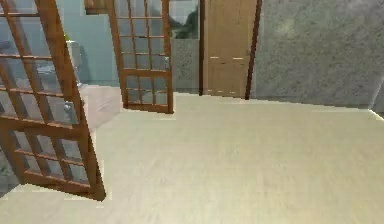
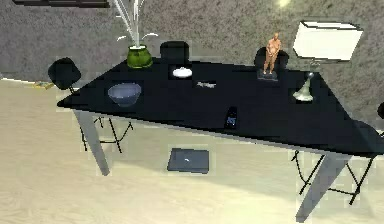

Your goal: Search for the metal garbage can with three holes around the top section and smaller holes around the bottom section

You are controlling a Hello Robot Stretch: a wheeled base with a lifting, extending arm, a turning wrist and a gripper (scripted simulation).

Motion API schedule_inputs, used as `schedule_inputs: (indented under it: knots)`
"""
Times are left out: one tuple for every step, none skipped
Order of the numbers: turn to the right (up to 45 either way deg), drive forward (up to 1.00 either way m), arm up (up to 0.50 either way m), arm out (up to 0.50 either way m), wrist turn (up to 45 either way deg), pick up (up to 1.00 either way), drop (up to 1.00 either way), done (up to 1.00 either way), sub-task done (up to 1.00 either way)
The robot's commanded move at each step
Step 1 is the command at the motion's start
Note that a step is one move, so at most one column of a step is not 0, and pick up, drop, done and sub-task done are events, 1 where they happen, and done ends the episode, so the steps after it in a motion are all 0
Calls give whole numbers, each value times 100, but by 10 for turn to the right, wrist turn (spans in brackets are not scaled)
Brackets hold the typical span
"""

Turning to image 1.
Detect brown glass-paned room door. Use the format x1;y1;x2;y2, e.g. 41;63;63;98
106;0;175;115
0;0;107;202

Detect light wooden room door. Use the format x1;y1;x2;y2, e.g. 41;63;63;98
199;0;263;101

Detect silver door handle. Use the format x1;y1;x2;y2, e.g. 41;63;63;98
63;101;76;116

